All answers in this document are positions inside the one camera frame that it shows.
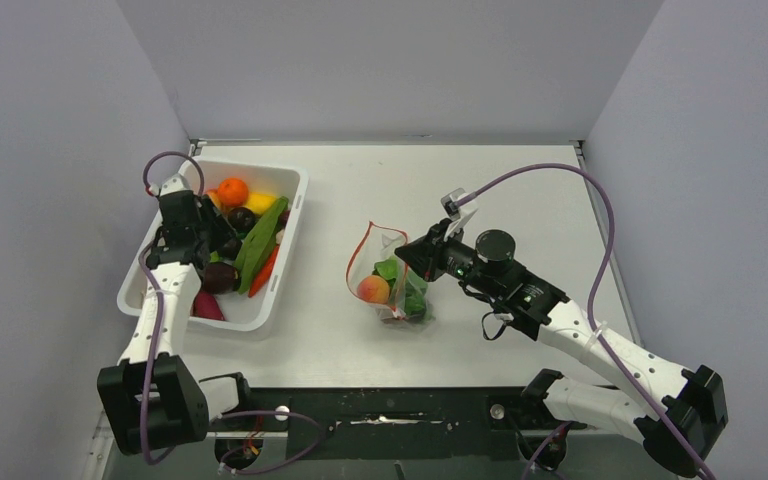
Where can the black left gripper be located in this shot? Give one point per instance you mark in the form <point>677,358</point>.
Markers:
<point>222,233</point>

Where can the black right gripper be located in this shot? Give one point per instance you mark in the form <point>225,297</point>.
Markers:
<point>424,256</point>

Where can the dark plum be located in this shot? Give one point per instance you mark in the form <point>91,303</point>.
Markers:
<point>242,219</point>

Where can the white green napa cabbage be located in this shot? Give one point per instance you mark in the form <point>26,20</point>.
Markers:
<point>408,304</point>

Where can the orange fruit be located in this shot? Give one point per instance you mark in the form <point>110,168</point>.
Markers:
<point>233,192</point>

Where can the clear red-zipper bag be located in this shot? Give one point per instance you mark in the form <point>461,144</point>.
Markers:
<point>377,243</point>

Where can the peach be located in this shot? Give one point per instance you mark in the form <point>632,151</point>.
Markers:
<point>373,289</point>

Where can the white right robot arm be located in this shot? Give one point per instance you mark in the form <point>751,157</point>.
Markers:
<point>675,413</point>

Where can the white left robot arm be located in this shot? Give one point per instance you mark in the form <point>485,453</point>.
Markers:
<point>159,358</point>

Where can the green leafy vegetable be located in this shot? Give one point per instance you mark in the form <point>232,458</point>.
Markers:
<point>258,244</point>

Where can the purple eggplant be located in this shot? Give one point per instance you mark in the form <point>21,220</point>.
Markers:
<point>220,278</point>

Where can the yellow lemon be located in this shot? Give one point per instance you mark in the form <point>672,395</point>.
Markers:
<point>259,203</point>

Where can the red chili pepper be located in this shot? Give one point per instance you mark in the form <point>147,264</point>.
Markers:
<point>263,275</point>

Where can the dark red fig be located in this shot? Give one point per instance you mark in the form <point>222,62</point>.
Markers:
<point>284,218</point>

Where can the red purple onion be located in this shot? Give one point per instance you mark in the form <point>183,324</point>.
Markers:
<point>205,306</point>

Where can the white plastic bin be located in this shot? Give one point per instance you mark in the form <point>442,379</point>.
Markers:
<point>243,314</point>

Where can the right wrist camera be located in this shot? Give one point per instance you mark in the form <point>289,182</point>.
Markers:
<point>460,207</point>

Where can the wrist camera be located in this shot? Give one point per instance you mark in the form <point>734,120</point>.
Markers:
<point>174,184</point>
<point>460,207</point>

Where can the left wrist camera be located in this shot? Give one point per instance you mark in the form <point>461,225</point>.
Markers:
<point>174,184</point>

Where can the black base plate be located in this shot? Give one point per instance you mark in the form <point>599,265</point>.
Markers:
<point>429,423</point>

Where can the aluminium frame rail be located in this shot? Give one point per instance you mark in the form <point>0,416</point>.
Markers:
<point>608,409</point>

